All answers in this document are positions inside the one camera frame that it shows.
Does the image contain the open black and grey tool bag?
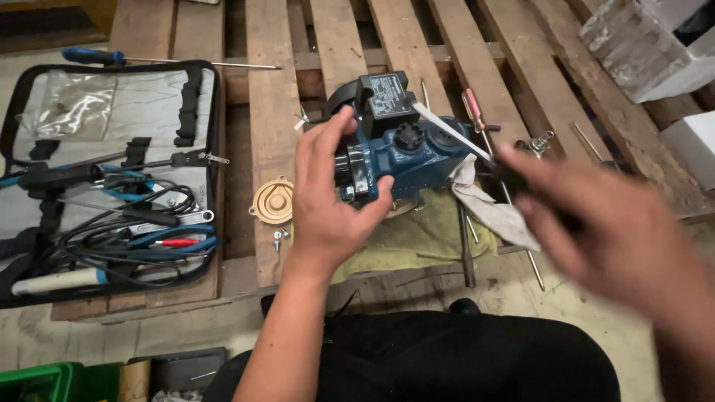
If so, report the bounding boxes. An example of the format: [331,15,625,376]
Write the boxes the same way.
[0,60,222,311]

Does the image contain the black cable bundle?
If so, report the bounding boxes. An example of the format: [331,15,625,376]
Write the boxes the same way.
[53,179,219,288]

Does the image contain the white rag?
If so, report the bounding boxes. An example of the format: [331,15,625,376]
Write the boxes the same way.
[449,153,542,253]

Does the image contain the grey concrete block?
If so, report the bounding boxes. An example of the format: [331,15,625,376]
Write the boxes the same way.
[578,0,715,105]

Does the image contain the black-handled tool with white shaft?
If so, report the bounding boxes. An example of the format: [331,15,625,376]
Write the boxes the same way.
[411,101,582,231]

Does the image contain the blue-handled pliers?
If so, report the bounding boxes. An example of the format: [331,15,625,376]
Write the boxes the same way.
[92,163,158,203]

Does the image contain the red-handled screwdriver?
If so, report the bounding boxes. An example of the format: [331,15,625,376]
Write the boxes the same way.
[461,87,546,293]

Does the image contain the brown cardboard piece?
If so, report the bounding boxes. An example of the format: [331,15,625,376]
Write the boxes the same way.
[118,360,153,402]

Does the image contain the person's right hand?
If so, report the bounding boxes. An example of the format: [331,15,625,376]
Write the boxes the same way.
[496,142,706,330]

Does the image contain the tan round plastic cover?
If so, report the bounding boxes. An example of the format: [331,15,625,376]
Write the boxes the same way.
[248,176,295,226]

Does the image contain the blue-handled long screwdriver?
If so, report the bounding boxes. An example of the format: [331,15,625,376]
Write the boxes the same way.
[61,47,283,71]

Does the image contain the blue water pump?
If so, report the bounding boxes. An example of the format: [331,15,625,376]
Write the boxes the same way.
[321,71,477,208]

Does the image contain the yellow-green cloth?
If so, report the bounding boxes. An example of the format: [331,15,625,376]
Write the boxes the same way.
[330,187,499,284]

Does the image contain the wooden pallet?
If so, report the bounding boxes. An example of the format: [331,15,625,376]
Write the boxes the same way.
[50,0,715,323]

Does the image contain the red test probe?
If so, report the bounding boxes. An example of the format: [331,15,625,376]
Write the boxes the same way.
[153,237,203,249]

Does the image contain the dark metal rod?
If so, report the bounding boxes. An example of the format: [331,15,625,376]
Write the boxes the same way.
[456,200,477,289]

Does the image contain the person's left hand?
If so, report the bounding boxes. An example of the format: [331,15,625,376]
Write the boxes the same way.
[290,105,395,272]

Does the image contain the black case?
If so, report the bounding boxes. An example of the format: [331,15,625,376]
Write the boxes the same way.
[127,347,229,402]

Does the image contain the silver metal fitting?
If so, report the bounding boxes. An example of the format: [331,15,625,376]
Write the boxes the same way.
[514,130,556,158]

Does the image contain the clear plastic bag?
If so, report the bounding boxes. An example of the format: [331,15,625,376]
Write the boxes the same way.
[16,69,119,143]

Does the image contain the white box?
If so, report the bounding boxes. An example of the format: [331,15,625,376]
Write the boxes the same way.
[659,111,715,192]

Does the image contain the black-handled screwdriver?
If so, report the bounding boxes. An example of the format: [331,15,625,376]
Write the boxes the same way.
[56,197,182,228]

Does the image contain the thin metal rod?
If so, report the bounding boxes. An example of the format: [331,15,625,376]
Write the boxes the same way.
[569,121,605,164]

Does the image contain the person's black trousers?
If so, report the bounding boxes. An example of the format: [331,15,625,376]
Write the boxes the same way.
[203,299,622,402]

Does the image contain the green plastic crate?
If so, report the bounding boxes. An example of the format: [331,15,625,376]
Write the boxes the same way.
[0,361,122,402]

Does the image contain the white-handled soldering iron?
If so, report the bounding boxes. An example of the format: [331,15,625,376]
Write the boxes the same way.
[10,266,110,297]

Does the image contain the silver wrench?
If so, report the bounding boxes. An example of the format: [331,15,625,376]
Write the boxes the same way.
[127,209,216,236]

